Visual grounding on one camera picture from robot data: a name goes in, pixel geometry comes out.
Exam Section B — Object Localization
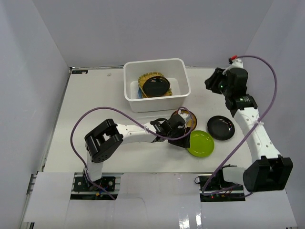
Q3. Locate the yellow patterned plate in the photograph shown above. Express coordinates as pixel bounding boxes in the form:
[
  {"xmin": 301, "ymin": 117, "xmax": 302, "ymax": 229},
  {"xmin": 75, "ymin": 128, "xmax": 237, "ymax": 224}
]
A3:
[
  {"xmin": 140, "ymin": 75, "xmax": 171, "ymax": 98},
  {"xmin": 179, "ymin": 109, "xmax": 197, "ymax": 130}
]

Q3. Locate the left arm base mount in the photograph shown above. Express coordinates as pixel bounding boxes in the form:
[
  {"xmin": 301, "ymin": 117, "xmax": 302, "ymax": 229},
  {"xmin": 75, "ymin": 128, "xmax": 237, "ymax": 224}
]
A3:
[{"xmin": 70, "ymin": 176, "xmax": 119, "ymax": 200}]

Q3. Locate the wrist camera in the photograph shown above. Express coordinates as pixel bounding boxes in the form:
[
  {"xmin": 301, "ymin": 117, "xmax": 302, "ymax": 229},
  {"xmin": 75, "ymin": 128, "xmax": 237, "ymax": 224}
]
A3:
[
  {"xmin": 178, "ymin": 112, "xmax": 192, "ymax": 127},
  {"xmin": 227, "ymin": 55, "xmax": 244, "ymax": 70}
]

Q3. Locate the black plate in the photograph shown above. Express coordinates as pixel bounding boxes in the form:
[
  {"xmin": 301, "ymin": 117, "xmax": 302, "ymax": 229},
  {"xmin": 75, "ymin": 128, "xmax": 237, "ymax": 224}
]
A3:
[{"xmin": 142, "ymin": 76, "xmax": 170, "ymax": 98}]

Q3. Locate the white plastic bin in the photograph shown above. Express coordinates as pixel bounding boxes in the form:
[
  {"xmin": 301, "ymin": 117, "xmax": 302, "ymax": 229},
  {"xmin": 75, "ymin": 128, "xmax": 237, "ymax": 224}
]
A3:
[{"xmin": 123, "ymin": 58, "xmax": 191, "ymax": 113}]

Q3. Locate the fan-shaped bamboo woven tray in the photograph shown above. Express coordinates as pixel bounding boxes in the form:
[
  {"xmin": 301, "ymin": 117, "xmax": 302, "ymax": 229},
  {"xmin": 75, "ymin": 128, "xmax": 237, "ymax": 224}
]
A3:
[{"xmin": 138, "ymin": 72, "xmax": 173, "ymax": 98}]

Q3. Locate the blue plate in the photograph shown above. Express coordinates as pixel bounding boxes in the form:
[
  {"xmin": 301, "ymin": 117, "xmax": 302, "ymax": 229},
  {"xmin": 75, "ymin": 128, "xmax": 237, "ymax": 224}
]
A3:
[{"xmin": 138, "ymin": 88, "xmax": 143, "ymax": 99}]

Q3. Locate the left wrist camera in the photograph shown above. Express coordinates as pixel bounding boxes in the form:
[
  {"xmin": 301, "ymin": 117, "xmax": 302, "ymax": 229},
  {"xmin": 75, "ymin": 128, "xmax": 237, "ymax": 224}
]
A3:
[{"xmin": 178, "ymin": 112, "xmax": 192, "ymax": 127}]

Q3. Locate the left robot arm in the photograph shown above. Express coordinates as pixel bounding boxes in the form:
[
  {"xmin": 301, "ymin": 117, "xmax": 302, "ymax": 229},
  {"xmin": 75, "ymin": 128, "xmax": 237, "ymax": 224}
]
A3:
[{"xmin": 84, "ymin": 113, "xmax": 194, "ymax": 190}]

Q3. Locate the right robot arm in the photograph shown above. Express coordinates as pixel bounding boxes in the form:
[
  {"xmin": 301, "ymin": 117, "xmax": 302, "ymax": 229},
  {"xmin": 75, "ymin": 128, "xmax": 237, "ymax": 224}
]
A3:
[{"xmin": 205, "ymin": 67, "xmax": 293, "ymax": 192}]

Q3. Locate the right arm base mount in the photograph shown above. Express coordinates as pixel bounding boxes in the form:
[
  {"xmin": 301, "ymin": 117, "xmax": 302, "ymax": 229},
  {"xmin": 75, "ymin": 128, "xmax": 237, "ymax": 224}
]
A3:
[{"xmin": 194, "ymin": 169, "xmax": 245, "ymax": 203}]

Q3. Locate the lime green plate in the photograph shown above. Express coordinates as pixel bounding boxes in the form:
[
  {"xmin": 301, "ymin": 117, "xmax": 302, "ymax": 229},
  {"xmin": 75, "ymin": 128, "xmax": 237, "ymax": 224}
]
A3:
[{"xmin": 186, "ymin": 130, "xmax": 214, "ymax": 157}]

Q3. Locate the black glossy bowl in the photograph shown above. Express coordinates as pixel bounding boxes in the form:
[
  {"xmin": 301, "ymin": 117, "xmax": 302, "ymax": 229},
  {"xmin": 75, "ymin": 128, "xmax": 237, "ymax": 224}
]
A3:
[{"xmin": 207, "ymin": 115, "xmax": 235, "ymax": 141}]

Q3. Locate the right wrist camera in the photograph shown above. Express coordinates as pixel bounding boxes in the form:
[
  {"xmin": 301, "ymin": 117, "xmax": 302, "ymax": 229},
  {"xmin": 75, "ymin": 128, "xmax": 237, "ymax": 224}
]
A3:
[{"xmin": 227, "ymin": 55, "xmax": 244, "ymax": 70}]

